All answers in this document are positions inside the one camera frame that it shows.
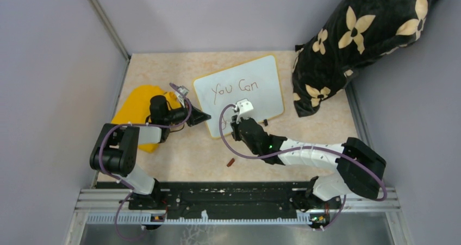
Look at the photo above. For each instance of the brown marker cap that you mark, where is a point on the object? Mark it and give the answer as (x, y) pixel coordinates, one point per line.
(230, 162)

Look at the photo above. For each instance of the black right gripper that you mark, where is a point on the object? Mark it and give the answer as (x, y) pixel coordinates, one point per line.
(235, 125)

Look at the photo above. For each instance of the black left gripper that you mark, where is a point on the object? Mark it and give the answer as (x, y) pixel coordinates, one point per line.
(196, 115)

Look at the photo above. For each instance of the black floral pillow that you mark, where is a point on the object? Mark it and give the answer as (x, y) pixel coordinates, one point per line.
(357, 34)

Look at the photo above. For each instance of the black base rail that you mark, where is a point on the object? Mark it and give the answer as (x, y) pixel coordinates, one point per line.
(201, 203)

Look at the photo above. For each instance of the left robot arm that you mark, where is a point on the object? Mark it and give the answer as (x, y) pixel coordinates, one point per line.
(115, 151)

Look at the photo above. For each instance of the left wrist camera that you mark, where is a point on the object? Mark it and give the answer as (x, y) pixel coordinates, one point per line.
(182, 92)

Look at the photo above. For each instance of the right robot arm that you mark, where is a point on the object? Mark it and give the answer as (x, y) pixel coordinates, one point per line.
(355, 167)

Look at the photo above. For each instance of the yellow framed whiteboard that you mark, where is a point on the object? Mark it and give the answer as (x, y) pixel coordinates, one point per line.
(256, 80)

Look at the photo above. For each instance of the yellow cloth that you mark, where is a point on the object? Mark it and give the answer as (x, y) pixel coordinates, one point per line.
(136, 107)

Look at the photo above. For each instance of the aluminium corner post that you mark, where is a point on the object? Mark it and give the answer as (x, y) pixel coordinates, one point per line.
(109, 28)

